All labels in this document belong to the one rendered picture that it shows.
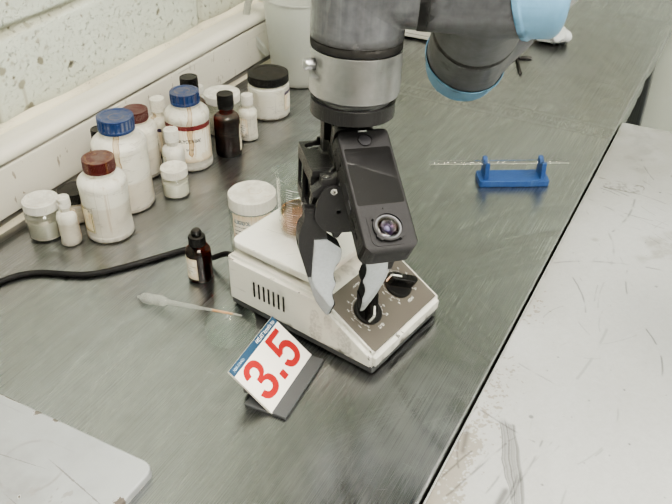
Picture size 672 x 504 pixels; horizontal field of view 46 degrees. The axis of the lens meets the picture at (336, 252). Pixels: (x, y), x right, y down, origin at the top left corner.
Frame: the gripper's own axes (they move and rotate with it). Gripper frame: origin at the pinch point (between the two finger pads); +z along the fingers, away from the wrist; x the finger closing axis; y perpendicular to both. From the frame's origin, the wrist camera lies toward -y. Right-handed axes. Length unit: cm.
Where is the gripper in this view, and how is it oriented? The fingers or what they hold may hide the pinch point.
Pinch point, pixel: (346, 304)
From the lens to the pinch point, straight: 75.1
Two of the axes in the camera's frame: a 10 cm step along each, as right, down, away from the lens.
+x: -9.7, 0.9, -2.2
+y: -2.3, -5.4, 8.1
